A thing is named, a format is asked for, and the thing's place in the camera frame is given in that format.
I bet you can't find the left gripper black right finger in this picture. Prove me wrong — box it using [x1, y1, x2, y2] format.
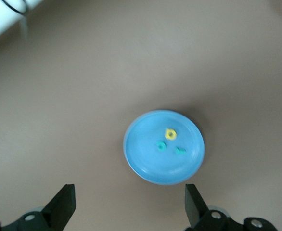
[185, 184, 276, 231]

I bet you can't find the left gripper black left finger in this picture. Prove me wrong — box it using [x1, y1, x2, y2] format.
[0, 184, 76, 231]

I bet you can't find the teal letter c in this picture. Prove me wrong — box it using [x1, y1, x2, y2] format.
[155, 141, 167, 152]

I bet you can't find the yellow letter a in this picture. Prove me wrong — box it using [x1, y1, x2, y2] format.
[164, 128, 178, 141]

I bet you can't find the blue plate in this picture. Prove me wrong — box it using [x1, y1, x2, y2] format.
[123, 110, 205, 186]

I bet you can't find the brown table cover sheet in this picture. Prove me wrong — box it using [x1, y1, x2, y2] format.
[0, 0, 282, 231]

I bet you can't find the looped black cable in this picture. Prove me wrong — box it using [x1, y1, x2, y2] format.
[2, 0, 28, 15]

